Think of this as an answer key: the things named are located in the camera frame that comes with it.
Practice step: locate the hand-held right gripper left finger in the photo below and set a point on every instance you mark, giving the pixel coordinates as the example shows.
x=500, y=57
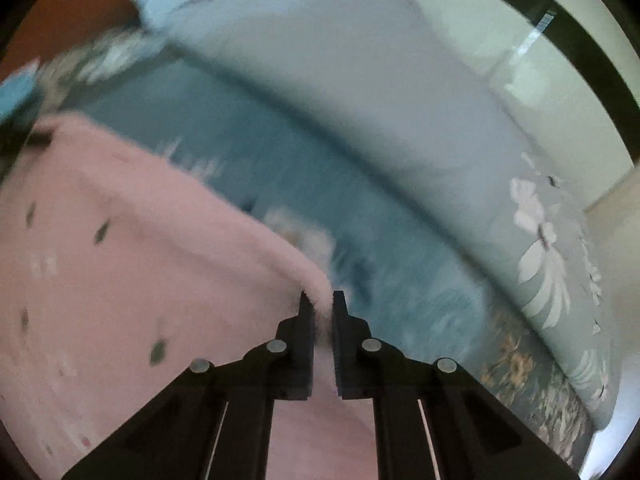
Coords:
x=303, y=355

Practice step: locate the light blue cloth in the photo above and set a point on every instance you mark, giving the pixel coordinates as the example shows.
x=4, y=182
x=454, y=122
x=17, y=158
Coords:
x=15, y=92

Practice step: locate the pink fleece garment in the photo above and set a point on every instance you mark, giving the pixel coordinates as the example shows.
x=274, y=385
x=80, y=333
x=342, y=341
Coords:
x=140, y=270

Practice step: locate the light blue floral quilt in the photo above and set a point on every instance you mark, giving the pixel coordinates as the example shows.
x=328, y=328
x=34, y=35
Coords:
x=380, y=90

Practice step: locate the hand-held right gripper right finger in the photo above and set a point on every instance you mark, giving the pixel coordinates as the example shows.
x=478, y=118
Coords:
x=345, y=355

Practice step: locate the teal floral bed sheet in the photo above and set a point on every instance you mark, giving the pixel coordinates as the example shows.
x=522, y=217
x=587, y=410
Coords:
x=350, y=220

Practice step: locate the black window frame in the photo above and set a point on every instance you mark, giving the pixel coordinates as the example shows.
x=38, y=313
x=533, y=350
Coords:
x=575, y=35

